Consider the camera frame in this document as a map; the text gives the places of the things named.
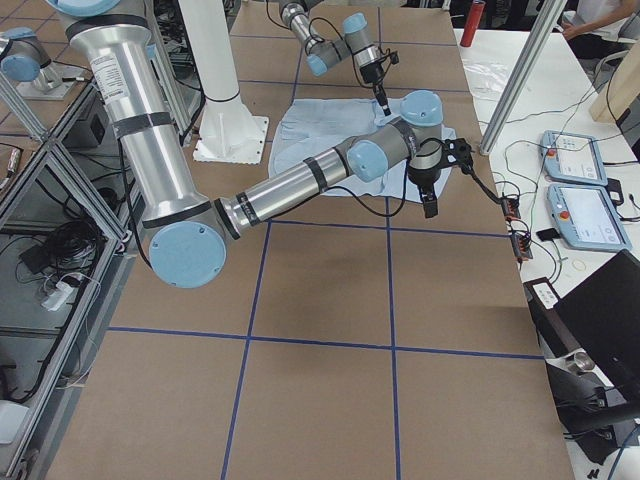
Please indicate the clear plastic bag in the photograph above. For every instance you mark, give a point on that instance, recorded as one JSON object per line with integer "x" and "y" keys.
{"x": 486, "y": 80}

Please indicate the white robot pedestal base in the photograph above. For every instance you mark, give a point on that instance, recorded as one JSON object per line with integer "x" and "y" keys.
{"x": 228, "y": 131}

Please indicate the light blue striped shirt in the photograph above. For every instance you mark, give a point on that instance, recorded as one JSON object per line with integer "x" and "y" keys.
{"x": 311, "y": 126}

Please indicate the lower teach pendant tablet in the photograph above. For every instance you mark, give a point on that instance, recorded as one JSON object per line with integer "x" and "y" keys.
{"x": 585, "y": 218}

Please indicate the black laptop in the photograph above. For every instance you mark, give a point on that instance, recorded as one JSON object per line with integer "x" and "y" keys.
{"x": 602, "y": 314}

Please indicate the black camera stand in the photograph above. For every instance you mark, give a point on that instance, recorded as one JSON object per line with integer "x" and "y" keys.
{"x": 596, "y": 416}

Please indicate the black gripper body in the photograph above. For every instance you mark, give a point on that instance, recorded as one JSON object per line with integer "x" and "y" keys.
{"x": 371, "y": 75}
{"x": 422, "y": 178}

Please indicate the teach pendant tablet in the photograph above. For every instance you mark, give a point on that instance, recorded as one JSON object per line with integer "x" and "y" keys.
{"x": 585, "y": 218}
{"x": 572, "y": 158}

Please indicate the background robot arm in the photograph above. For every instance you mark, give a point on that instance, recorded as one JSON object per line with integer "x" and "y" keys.
{"x": 25, "y": 61}

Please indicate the red cylindrical bottle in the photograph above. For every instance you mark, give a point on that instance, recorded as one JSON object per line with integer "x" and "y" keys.
{"x": 472, "y": 22}

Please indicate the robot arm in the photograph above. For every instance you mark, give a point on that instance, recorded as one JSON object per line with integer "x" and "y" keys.
{"x": 189, "y": 245}
{"x": 356, "y": 42}

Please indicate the white power strip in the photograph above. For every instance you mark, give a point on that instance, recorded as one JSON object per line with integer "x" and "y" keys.
{"x": 63, "y": 289}

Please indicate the aluminium frame post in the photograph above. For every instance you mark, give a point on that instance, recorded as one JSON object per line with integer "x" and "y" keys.
{"x": 524, "y": 65}

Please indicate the seated person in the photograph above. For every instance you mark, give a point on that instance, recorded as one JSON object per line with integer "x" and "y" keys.
{"x": 592, "y": 22}

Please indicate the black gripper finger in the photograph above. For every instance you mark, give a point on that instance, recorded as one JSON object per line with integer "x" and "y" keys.
{"x": 381, "y": 98}
{"x": 430, "y": 206}

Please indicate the upper teach pendant tablet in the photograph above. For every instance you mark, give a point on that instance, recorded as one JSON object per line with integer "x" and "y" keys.
{"x": 572, "y": 158}

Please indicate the orange electronics board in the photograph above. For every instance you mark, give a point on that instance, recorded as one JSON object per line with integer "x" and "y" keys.
{"x": 519, "y": 232}

